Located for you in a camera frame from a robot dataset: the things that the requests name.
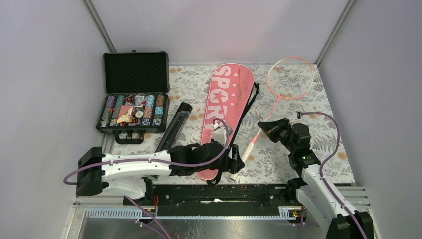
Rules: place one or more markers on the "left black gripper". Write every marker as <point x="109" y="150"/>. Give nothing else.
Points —
<point x="235" y="163"/>

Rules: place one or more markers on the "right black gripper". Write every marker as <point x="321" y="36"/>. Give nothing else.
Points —
<point x="271" y="128"/>

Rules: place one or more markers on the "pink badminton racket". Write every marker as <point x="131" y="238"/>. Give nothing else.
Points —
<point x="234" y="177"/>
<point x="290" y="78"/>

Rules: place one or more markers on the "pink racket cover bag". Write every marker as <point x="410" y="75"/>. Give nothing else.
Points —
<point x="232" y="92"/>

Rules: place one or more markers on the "black shuttlecock tube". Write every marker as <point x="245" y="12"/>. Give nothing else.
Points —
<point x="175" y="127"/>

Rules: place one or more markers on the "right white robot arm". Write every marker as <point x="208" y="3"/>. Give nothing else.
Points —
<point x="337" y="217"/>

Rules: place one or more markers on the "black poker chip case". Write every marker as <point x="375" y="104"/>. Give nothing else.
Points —
<point x="140" y="79"/>

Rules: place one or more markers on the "playing card box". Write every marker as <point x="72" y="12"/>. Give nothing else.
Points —
<point x="126" y="115"/>

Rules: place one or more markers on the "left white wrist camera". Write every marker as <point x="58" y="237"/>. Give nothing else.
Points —
<point x="220" y="134"/>

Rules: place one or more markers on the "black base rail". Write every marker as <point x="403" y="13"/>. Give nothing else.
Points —
<point x="236" y="200"/>

